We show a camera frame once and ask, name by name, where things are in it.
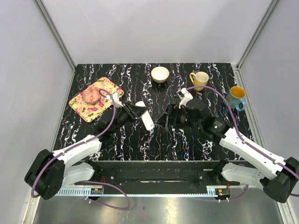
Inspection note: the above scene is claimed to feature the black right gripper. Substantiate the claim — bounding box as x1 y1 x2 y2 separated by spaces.
155 103 202 130

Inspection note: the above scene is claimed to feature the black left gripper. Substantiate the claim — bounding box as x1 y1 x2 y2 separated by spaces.
110 101 148 135

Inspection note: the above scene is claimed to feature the white remote control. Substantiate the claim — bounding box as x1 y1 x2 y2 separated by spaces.
135 101 155 131

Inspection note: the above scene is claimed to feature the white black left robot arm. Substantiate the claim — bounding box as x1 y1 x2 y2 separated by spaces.
24 101 147 200

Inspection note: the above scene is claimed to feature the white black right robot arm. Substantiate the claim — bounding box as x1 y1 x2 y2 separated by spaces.
157 99 299 203

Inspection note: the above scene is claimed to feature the cream ceramic bowl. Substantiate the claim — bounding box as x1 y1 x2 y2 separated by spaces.
151 66 169 84

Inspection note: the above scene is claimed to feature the pink patterned glass bowl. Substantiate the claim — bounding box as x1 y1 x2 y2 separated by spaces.
80 86 101 104

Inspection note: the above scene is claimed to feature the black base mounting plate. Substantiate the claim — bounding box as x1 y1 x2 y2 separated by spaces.
88 161 239 195

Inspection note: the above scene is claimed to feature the blue butterfly mug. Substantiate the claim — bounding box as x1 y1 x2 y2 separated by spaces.
226 86 247 112

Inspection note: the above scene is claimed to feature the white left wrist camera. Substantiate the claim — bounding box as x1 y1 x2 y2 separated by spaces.
107 92 123 108

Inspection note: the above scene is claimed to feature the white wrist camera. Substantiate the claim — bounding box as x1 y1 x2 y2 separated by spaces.
107 92 123 108
178 88 193 109

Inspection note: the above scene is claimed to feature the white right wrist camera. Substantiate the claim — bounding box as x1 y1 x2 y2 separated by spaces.
178 88 193 109

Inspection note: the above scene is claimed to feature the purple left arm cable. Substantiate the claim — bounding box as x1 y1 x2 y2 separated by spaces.
31 88 131 210

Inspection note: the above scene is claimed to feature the aluminium frame post left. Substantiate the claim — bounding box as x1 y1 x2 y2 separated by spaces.
34 0 77 70

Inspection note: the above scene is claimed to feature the aluminium frame post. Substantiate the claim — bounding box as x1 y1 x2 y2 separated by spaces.
34 0 77 70
235 0 282 70

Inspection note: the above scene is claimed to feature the aluminium frame post right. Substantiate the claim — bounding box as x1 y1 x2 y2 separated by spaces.
235 0 282 70

